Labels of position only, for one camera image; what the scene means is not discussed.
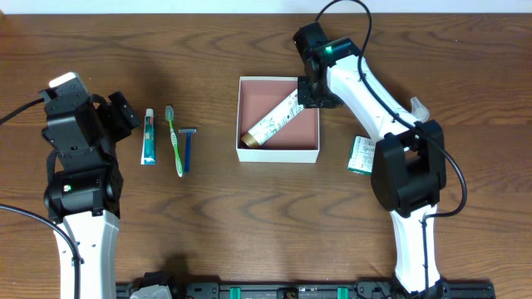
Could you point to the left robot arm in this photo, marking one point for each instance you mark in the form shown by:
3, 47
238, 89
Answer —
84, 182

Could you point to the small teal toothpaste tube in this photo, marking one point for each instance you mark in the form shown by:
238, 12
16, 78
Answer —
148, 155

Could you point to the blue disposable razor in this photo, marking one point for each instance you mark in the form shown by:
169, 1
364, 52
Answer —
188, 145

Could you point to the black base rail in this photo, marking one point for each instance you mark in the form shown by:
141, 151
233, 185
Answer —
159, 285

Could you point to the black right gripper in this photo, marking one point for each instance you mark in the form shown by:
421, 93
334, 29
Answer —
313, 94

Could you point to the clear sanitizer pump bottle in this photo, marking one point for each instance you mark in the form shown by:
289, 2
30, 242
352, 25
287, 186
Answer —
419, 111

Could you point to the white floral cream tube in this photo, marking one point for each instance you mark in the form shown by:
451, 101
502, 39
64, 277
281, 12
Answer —
273, 122

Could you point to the white box pink interior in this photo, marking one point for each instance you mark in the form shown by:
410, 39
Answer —
296, 142

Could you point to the green toothbrush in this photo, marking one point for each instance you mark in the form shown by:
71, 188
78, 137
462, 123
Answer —
169, 116

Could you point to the green white soap box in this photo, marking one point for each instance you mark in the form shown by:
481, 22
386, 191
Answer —
362, 155

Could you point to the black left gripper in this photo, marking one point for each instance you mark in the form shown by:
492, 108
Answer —
63, 103

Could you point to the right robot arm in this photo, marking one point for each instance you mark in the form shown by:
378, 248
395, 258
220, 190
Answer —
408, 171

